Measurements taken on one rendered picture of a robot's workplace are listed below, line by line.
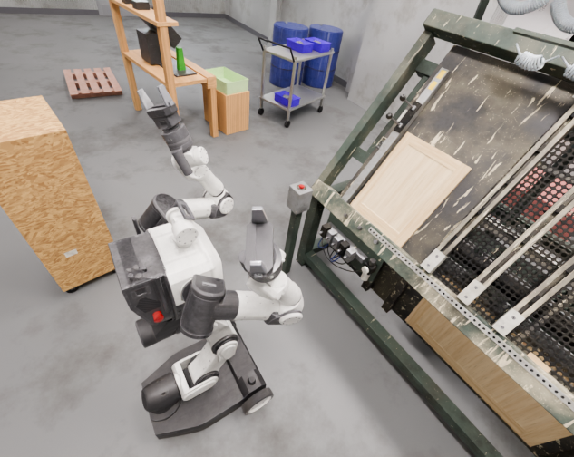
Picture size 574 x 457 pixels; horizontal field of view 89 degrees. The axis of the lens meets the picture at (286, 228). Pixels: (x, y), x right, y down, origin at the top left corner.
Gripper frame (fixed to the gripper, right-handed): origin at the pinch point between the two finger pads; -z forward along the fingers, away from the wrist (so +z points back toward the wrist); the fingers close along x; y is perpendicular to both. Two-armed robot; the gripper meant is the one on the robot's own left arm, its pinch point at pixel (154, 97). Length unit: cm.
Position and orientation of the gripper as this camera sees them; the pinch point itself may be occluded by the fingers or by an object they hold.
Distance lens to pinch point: 113.4
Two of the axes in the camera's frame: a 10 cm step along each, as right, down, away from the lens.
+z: 2.8, 7.3, 6.3
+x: 8.5, 1.2, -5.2
